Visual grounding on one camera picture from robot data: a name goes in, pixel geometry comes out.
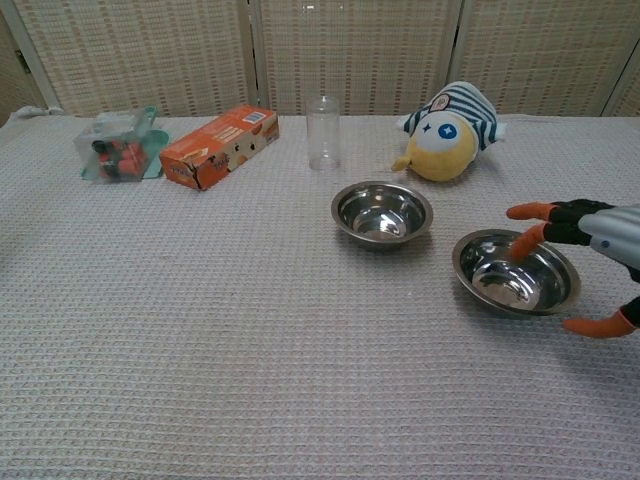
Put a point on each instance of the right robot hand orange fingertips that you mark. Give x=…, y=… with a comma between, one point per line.
x=605, y=225

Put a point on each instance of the stainless steel bowl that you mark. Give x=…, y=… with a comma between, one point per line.
x=520, y=285
x=382, y=220

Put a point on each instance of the woven folding screen panel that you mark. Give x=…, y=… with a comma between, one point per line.
x=140, y=55
x=545, y=55
x=360, y=50
x=627, y=95
x=15, y=85

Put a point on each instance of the yellow plush toy striped hat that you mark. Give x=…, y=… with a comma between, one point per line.
x=442, y=150

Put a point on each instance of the clear plastic cup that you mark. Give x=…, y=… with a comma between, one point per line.
x=324, y=140

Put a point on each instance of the beige waffle weave tablecloth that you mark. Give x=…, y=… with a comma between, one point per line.
x=250, y=325

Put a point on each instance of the orange cardboard snack box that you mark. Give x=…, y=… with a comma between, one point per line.
x=215, y=150

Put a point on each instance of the teal plastic dustpan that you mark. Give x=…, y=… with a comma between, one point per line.
x=158, y=141

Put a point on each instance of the clear box red black items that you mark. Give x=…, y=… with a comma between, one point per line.
x=112, y=150

